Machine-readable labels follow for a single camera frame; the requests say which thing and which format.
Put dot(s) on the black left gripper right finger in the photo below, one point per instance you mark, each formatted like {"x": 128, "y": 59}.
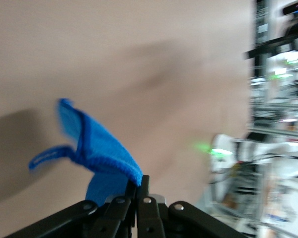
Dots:
{"x": 164, "y": 223}

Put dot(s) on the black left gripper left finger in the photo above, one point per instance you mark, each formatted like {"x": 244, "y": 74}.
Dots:
{"x": 89, "y": 220}

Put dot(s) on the metal equipment shelf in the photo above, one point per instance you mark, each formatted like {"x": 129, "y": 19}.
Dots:
{"x": 275, "y": 99}

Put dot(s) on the blue towel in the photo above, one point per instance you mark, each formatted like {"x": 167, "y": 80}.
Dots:
{"x": 101, "y": 143}

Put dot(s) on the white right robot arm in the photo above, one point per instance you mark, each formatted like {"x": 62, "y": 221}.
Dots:
{"x": 223, "y": 143}

